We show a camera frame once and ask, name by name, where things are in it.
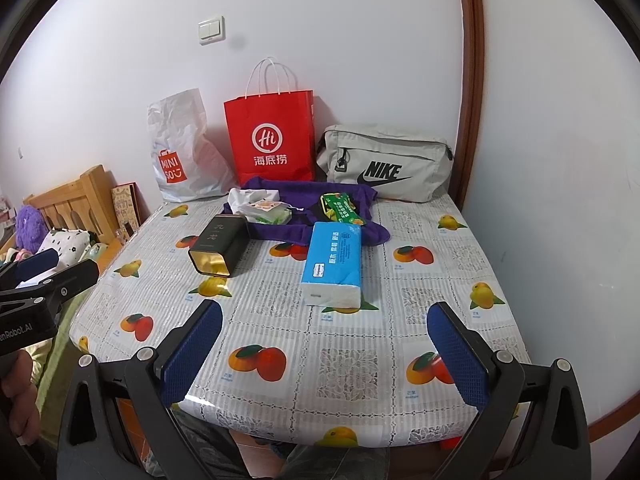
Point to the green bed sheet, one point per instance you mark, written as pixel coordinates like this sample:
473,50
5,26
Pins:
60,375

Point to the small white red packet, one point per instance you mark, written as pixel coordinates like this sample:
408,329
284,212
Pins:
265,206

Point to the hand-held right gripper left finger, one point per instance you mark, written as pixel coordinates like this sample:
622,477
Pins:
195,350

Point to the brown wooden door frame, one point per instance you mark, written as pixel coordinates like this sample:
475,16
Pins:
470,60

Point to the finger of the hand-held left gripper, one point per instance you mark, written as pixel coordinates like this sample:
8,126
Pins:
35,262
75,277

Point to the fruit print tablecloth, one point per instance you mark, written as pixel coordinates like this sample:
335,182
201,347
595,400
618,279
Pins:
350,360

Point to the dark tea tin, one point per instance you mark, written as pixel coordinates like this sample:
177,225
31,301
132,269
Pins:
220,237

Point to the wooden bed headboard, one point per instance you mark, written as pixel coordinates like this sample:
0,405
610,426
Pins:
90,195

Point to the person's left hand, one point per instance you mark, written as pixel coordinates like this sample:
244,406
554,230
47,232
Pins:
20,390

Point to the purple plush toy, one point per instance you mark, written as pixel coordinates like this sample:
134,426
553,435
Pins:
30,225

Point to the wooden nightstand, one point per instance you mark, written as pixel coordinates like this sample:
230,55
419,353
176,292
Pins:
107,252

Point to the grey waist bag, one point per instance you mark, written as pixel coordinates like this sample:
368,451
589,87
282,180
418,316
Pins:
400,147

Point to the person's grey pants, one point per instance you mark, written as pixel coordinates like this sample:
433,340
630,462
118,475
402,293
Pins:
320,465

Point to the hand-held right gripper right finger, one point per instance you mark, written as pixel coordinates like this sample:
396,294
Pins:
457,355

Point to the white wall light switch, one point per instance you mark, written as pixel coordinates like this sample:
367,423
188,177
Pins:
211,29

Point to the white plastic shopping bag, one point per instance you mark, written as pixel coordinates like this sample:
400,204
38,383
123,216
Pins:
185,125

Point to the green snack packet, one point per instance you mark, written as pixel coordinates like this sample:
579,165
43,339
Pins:
345,210

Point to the red paper bag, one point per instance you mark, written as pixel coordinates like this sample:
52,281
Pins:
270,110

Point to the purple towel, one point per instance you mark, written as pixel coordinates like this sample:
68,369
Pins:
300,195

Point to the polka dot pillow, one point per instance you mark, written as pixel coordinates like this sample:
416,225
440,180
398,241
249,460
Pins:
65,242

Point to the patterned book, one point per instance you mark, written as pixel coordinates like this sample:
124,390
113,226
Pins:
125,205

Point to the blue tissue pack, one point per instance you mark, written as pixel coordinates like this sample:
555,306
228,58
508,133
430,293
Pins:
330,260

